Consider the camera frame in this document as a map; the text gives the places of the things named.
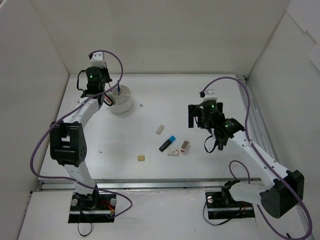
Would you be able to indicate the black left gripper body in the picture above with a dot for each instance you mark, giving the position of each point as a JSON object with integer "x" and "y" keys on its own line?
{"x": 107, "y": 76}

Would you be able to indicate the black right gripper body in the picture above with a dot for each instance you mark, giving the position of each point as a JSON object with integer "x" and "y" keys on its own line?
{"x": 191, "y": 114}

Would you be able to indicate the red ballpoint pen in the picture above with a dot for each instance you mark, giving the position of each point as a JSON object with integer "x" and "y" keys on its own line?
{"x": 108, "y": 101}

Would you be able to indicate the black yellow-capped highlighter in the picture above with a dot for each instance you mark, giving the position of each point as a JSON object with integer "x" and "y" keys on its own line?
{"x": 221, "y": 146}

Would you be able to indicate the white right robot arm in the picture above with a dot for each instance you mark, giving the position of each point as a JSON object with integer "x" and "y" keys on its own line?
{"x": 282, "y": 188}

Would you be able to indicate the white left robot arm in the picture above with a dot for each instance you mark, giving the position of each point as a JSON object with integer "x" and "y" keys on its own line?
{"x": 67, "y": 139}

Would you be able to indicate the white round divided container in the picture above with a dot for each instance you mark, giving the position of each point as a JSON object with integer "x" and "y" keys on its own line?
{"x": 122, "y": 100}

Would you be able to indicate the white rectangular eraser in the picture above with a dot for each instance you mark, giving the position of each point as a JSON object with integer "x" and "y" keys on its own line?
{"x": 159, "y": 129}

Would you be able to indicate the black blue-capped highlighter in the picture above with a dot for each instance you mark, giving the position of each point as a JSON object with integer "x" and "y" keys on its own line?
{"x": 167, "y": 143}

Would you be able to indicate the red white sleeved eraser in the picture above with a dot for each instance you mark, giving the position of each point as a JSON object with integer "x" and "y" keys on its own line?
{"x": 184, "y": 146}

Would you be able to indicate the white eraser red print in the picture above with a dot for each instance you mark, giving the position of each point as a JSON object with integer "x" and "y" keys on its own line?
{"x": 173, "y": 152}

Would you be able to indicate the tan small eraser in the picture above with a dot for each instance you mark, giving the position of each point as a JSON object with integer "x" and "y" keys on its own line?
{"x": 141, "y": 158}

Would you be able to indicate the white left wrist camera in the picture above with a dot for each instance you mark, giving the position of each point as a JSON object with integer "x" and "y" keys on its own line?
{"x": 97, "y": 59}

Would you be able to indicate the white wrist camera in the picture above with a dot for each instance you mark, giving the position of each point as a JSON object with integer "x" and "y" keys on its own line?
{"x": 97, "y": 59}
{"x": 209, "y": 94}

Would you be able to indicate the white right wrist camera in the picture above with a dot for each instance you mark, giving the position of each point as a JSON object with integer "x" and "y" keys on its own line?
{"x": 209, "y": 94}

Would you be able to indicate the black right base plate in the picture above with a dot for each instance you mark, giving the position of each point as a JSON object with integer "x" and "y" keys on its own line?
{"x": 219, "y": 205}

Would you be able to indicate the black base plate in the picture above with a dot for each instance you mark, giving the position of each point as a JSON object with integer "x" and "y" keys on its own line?
{"x": 219, "y": 205}
{"x": 100, "y": 209}

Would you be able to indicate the aluminium rail frame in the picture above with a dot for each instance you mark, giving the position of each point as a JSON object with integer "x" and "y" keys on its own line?
{"x": 250, "y": 124}

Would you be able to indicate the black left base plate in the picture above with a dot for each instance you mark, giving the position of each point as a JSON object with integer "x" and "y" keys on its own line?
{"x": 100, "y": 209}

